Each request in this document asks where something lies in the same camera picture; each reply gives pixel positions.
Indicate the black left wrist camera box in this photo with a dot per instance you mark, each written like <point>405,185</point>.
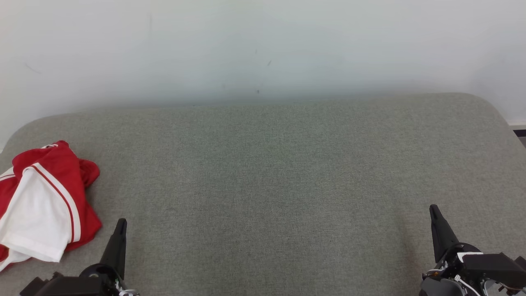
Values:
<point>61,287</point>

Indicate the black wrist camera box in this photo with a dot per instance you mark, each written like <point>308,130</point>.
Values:
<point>61,287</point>
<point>493,266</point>

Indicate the red shirt with black lettering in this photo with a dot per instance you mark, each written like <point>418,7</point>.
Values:
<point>45,205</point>

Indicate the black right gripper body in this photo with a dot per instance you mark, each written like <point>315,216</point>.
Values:
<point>452,263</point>

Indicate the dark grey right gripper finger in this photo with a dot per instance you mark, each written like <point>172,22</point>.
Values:
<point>443,238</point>

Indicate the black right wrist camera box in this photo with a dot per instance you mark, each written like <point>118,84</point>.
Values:
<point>493,266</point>

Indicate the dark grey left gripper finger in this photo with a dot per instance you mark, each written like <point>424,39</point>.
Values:
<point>117,250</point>

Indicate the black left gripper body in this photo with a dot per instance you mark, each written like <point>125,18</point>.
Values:
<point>107,276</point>

